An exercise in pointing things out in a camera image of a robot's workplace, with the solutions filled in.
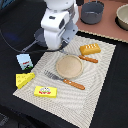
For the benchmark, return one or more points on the grey toy stock pot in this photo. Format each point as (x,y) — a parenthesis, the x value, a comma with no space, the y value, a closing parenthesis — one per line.
(91,12)

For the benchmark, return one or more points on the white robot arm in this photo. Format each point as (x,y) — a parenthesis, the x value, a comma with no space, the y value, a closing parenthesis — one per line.
(59,22)

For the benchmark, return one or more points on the yellow toy butter box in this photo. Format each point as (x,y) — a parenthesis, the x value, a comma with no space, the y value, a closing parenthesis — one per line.
(41,91)

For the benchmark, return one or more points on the grey toy saucepan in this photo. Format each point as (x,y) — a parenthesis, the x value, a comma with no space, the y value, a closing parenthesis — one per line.
(39,39)

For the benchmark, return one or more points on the wooden handled toy knife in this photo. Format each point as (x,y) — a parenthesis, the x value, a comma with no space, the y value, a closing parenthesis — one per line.
(82,57)

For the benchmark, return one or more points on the round wooden plate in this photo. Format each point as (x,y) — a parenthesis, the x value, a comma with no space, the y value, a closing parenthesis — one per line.
(69,66)

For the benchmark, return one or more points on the yellow toy cheese wedge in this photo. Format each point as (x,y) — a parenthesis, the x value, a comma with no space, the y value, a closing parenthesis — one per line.
(23,79)

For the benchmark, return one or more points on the wooden handled toy fork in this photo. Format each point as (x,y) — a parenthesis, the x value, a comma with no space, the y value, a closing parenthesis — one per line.
(55,77)

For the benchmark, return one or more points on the orange toy bread loaf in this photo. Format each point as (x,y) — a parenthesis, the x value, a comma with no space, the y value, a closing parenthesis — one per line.
(90,49)

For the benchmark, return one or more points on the pink toy stove board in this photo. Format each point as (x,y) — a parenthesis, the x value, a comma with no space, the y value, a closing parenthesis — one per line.
(107,27)

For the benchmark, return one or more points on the beige woven placemat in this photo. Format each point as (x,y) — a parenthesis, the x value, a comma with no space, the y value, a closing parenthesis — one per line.
(71,104)

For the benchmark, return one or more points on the beige toy bowl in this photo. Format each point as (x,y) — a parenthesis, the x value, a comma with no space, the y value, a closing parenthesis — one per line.
(122,15)

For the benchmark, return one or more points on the light blue milk carton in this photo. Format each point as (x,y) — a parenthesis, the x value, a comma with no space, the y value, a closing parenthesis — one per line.
(24,61)

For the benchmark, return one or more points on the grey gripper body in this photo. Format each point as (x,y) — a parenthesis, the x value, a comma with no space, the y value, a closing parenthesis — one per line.
(69,33)

